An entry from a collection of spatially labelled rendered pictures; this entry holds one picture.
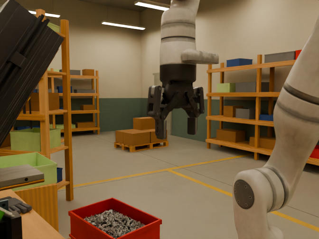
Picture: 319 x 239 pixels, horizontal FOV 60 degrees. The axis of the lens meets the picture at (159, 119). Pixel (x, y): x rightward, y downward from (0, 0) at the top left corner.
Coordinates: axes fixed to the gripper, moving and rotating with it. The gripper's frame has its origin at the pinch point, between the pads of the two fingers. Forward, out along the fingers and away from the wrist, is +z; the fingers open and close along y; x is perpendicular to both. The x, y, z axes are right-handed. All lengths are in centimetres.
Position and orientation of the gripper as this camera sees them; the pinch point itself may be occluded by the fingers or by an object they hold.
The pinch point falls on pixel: (177, 133)
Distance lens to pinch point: 58.1
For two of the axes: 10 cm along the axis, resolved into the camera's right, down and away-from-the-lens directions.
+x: 6.7, 0.7, -7.4
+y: -7.4, 0.6, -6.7
